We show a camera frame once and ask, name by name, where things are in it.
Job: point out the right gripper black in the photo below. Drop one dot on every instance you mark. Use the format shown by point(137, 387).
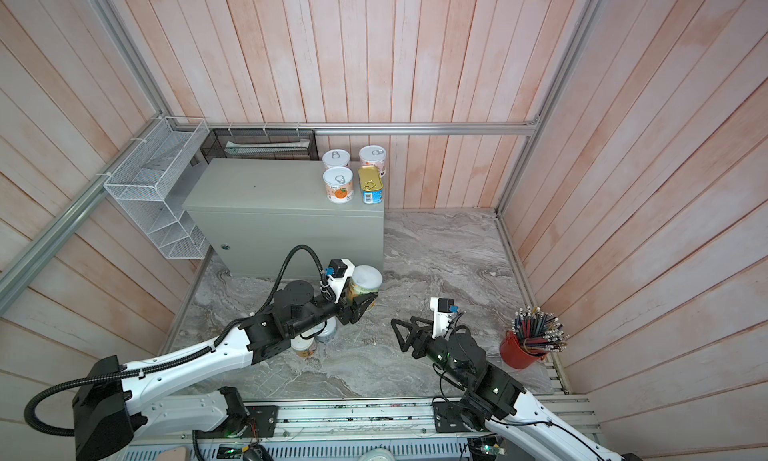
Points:
point(404, 339)

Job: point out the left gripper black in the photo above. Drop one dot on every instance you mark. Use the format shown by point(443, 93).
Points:
point(353, 311)

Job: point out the yellow can plastic lid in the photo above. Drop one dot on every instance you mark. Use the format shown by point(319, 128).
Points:
point(365, 279)

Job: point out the gold rectangular sardine tin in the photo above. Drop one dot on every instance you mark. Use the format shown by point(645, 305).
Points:
point(370, 184)

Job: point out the orange labelled can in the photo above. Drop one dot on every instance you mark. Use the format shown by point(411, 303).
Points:
point(339, 184)

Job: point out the pink labelled can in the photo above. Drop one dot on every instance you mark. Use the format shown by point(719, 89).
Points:
point(336, 158)

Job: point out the pink can front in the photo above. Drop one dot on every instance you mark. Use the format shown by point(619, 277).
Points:
point(374, 155)

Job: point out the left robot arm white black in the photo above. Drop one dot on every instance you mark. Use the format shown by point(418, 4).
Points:
point(116, 402)

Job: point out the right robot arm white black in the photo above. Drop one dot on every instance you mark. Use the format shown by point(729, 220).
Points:
point(492, 400)

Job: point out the blue labelled can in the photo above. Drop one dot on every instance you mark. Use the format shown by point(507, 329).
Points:
point(328, 332)

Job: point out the amber jar white lid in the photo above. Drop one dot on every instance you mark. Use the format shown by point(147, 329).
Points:
point(303, 348)

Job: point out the red pencil holder cup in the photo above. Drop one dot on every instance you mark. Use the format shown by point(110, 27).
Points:
point(533, 336)

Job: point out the grey metal cabinet box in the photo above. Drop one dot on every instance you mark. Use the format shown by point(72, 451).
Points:
point(254, 211)

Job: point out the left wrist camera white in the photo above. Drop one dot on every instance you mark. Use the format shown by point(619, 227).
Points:
point(337, 274)

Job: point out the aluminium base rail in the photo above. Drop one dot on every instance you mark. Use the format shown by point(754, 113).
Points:
point(302, 420)

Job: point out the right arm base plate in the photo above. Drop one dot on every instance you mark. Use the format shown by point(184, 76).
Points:
point(456, 416)

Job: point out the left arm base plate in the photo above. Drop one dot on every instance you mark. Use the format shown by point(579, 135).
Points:
point(260, 423)

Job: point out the black wire mesh basket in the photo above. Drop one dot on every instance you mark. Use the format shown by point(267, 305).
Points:
point(260, 143)

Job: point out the white wire mesh shelf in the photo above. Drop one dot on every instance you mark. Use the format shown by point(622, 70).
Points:
point(152, 181)

